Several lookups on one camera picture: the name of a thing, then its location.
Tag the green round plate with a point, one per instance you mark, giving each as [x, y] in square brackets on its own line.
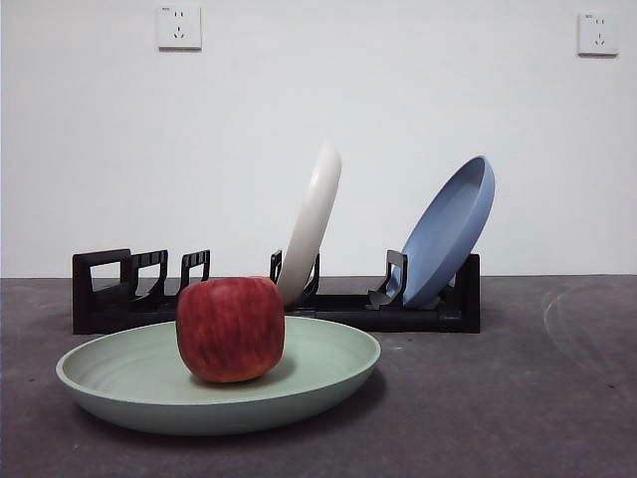
[124, 378]

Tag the white wall socket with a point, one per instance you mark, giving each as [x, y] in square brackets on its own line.
[179, 27]
[599, 34]

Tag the black plate rack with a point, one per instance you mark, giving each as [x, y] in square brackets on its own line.
[109, 309]

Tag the white round plate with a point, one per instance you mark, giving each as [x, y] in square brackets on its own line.
[313, 229]

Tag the red apple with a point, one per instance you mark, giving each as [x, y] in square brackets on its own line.
[229, 328]

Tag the blue round plate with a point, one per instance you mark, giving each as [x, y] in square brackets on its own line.
[448, 234]

